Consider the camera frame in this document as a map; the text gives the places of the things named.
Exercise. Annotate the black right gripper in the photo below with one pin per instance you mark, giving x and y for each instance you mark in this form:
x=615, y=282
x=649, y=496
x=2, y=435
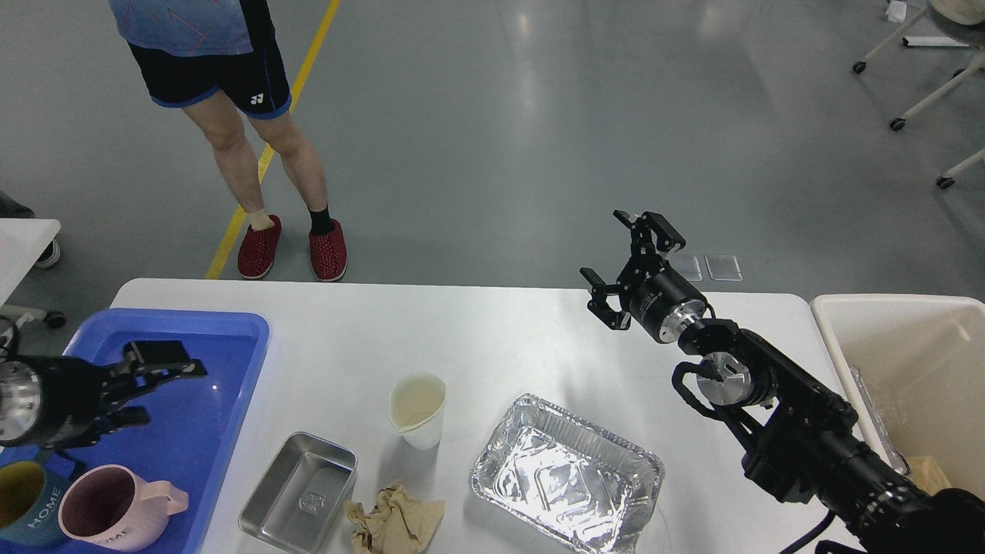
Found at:
x=666, y=304

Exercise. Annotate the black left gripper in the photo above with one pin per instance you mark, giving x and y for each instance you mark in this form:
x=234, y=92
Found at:
x=57, y=402

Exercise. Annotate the pink HOME mug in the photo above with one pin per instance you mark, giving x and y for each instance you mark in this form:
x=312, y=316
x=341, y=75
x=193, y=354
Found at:
x=113, y=508

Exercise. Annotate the stainless steel rectangular tray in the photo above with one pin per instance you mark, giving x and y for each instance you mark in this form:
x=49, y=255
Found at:
x=295, y=503

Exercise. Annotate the aluminium foil tray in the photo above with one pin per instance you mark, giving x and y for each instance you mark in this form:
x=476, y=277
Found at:
x=571, y=479

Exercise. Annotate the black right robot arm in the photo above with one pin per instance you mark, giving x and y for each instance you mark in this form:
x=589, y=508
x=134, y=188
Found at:
x=796, y=434

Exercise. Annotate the blue plastic bin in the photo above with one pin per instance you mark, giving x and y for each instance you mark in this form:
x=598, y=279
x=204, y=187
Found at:
x=194, y=423

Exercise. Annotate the blue HOME mug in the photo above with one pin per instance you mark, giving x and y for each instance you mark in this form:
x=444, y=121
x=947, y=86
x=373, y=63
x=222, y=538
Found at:
x=31, y=499

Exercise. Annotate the white side table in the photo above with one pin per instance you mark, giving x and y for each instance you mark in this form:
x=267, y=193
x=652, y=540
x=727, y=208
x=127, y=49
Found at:
x=17, y=258

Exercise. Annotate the white paper cup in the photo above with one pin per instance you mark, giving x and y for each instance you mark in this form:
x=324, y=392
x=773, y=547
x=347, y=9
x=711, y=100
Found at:
x=416, y=409

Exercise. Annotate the crumpled brown paper napkin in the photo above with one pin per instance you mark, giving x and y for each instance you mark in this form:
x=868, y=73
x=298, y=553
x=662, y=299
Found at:
x=397, y=523

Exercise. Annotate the beige plastic waste bin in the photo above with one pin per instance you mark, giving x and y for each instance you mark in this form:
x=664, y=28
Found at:
x=913, y=368

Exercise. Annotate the white rolling chair base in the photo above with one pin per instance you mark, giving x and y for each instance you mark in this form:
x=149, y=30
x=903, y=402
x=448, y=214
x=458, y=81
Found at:
x=926, y=75

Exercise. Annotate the person in blue shirt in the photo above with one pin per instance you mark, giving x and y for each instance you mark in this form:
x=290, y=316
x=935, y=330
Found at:
x=220, y=63

